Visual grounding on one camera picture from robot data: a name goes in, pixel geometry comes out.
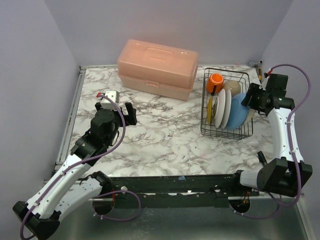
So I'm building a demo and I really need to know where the yellow black tool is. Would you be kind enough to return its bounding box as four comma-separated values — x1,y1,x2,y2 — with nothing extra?
257,60,263,82

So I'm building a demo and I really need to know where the pink translucent storage box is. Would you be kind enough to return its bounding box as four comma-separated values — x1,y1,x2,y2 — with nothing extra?
117,39,198,101

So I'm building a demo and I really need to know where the black bolt at edge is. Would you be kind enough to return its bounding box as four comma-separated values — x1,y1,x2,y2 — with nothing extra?
257,151,268,166

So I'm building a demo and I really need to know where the white floral bowl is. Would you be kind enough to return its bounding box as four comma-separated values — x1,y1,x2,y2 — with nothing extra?
222,80,242,97

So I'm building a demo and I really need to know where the large teal rimmed plate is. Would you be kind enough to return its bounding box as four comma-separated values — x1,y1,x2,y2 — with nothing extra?
214,89,226,129

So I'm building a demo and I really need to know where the teal Shi Hao Wei plate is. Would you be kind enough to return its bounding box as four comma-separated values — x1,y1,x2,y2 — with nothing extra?
220,90,232,129

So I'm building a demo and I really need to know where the orange mug black handle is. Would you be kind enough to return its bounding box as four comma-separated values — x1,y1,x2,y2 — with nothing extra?
206,73,224,94

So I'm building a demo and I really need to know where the light blue plate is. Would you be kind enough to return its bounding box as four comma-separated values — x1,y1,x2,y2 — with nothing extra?
225,93,250,131

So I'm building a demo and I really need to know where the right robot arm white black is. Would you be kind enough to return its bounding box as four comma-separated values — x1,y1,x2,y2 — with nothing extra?
235,73,313,197

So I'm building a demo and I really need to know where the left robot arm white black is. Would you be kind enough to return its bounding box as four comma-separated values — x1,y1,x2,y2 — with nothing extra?
12,102,137,240

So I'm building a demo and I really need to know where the black wire dish rack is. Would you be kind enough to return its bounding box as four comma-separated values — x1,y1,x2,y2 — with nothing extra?
200,67,254,140

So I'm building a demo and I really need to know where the white cylinder at edge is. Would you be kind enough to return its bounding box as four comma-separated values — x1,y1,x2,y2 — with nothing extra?
246,157,260,168

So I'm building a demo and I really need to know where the black front mounting rail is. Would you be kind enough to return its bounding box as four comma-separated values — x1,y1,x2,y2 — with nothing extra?
51,172,261,210

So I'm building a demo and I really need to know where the yellow woven round plate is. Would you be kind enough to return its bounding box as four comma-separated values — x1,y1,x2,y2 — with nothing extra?
242,108,256,126

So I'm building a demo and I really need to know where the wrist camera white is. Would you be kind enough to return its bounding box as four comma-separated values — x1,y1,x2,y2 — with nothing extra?
97,90,120,111
260,69,272,90

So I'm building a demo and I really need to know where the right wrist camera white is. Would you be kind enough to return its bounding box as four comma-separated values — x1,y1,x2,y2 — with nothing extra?
260,69,272,90

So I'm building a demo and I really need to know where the small yellow patterned plate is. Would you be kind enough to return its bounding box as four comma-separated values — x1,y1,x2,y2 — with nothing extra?
206,97,215,125

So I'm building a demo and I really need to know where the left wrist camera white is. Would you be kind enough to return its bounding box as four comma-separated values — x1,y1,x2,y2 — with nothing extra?
97,90,120,111

